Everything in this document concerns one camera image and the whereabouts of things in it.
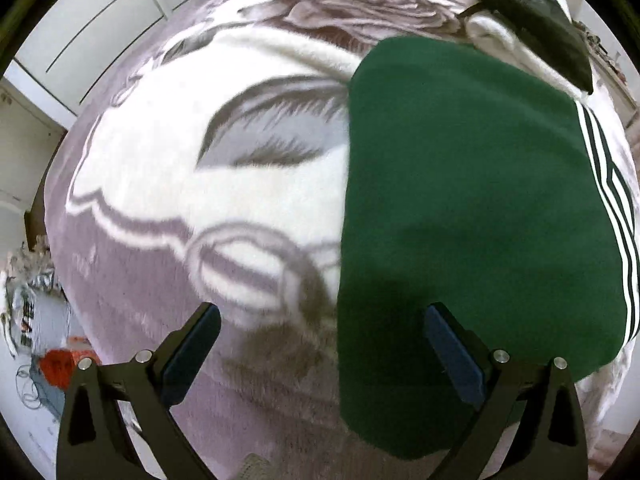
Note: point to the patterned clutter pile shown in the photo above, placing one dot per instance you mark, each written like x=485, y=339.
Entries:
x=27, y=290

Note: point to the beige slipper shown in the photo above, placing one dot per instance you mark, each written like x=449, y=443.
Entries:
x=257, y=467

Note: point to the green jacket with white stripes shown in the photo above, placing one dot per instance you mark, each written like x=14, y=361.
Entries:
x=460, y=200

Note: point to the mauve floral printed blanket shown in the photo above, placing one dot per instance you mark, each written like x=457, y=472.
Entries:
x=200, y=210

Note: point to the black garment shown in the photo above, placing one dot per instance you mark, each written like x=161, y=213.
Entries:
x=535, y=15

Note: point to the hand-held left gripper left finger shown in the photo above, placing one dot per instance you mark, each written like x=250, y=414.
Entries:
x=190, y=355

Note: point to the white cloth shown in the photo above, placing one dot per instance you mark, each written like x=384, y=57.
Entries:
x=500, y=35

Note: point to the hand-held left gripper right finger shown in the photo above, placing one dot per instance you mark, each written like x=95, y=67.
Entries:
x=455, y=355

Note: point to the red bag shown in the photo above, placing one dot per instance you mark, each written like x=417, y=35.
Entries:
x=62, y=365

